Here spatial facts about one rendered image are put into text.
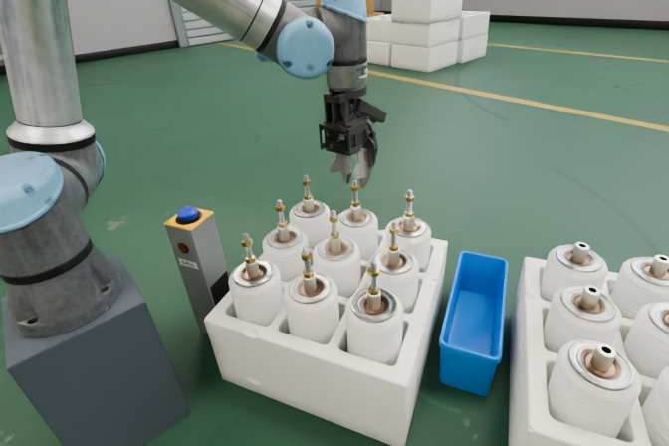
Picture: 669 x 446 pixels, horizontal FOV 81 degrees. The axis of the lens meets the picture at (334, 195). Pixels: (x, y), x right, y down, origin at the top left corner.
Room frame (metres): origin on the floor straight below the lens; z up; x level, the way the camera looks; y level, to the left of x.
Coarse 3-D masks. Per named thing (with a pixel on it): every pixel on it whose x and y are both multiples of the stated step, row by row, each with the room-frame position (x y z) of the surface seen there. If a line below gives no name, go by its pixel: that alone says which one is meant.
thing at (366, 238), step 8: (336, 224) 0.72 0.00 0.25; (368, 224) 0.70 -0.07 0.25; (376, 224) 0.71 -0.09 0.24; (344, 232) 0.69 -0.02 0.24; (352, 232) 0.68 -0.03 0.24; (360, 232) 0.68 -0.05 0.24; (368, 232) 0.69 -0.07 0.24; (376, 232) 0.71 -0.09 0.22; (352, 240) 0.68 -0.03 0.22; (360, 240) 0.68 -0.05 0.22; (368, 240) 0.69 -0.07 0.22; (376, 240) 0.71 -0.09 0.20; (360, 248) 0.68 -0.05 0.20; (368, 248) 0.69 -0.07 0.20; (376, 248) 0.71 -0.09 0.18; (360, 256) 0.68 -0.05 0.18; (368, 256) 0.69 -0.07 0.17
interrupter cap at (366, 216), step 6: (348, 210) 0.76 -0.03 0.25; (366, 210) 0.75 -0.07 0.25; (342, 216) 0.73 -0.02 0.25; (348, 216) 0.74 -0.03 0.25; (366, 216) 0.73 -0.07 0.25; (372, 216) 0.72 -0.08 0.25; (342, 222) 0.71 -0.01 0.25; (348, 222) 0.71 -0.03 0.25; (354, 222) 0.71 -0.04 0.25; (360, 222) 0.71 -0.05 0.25; (366, 222) 0.70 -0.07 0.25
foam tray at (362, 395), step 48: (384, 240) 0.73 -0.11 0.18; (432, 240) 0.72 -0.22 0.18; (432, 288) 0.57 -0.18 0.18; (240, 336) 0.49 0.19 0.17; (288, 336) 0.47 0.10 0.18; (336, 336) 0.47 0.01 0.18; (240, 384) 0.51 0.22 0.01; (288, 384) 0.46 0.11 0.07; (336, 384) 0.41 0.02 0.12; (384, 384) 0.38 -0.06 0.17; (384, 432) 0.38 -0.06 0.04
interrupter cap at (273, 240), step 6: (294, 228) 0.70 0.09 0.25; (270, 234) 0.68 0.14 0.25; (276, 234) 0.68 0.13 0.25; (294, 234) 0.68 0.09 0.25; (300, 234) 0.68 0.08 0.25; (270, 240) 0.66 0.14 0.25; (276, 240) 0.66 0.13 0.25; (288, 240) 0.66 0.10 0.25; (294, 240) 0.66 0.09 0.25; (300, 240) 0.65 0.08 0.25; (276, 246) 0.64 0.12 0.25; (282, 246) 0.64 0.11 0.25; (288, 246) 0.64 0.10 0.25
